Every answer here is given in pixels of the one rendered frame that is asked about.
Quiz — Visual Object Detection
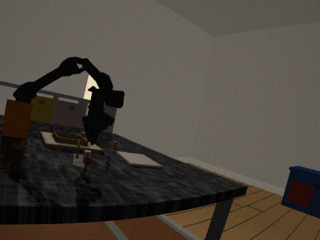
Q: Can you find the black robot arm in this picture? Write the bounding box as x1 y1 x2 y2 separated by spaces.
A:
13 57 124 126

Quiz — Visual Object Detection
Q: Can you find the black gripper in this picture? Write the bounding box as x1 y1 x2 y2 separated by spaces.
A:
82 103 108 145

